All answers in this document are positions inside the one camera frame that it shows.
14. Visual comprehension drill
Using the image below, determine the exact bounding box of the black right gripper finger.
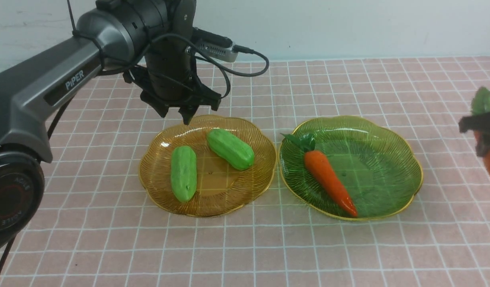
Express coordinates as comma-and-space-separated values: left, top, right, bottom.
459, 112, 490, 134
476, 133, 490, 157

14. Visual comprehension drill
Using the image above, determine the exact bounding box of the green ribbed glass plate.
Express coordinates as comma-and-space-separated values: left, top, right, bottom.
278, 116, 424, 221

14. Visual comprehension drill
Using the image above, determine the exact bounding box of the green toy cucumber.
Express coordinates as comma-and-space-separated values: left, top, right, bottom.
171, 145, 197, 203
206, 128, 255, 171

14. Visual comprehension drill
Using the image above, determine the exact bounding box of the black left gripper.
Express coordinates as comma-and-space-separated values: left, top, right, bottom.
123, 27, 222, 125

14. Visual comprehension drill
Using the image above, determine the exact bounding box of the orange toy carrot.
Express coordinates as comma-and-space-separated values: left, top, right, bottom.
471, 86, 490, 176
282, 133, 358, 218

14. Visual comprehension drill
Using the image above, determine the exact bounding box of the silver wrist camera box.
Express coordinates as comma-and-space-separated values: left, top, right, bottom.
191, 27, 238, 63

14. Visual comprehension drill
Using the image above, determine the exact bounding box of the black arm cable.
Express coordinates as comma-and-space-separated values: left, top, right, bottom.
0, 0, 270, 287

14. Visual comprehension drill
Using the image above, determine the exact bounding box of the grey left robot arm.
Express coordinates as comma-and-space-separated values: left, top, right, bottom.
0, 0, 221, 248

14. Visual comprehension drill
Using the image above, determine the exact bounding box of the amber ribbed glass plate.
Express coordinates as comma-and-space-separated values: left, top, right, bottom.
138, 115, 277, 217

